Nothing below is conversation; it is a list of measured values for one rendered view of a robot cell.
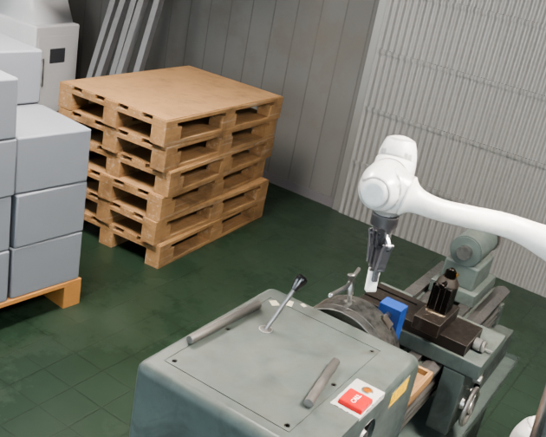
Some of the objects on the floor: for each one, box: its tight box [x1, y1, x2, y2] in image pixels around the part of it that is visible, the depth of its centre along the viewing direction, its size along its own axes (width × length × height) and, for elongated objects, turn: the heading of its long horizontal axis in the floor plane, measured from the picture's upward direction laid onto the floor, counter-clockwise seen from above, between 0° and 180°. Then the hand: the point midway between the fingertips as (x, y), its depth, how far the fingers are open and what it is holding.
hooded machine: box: [0, 0, 80, 113], centre depth 703 cm, size 72×59×131 cm
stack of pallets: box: [58, 66, 283, 269], centre depth 530 cm, size 138×95×98 cm
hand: (372, 279), depth 210 cm, fingers closed
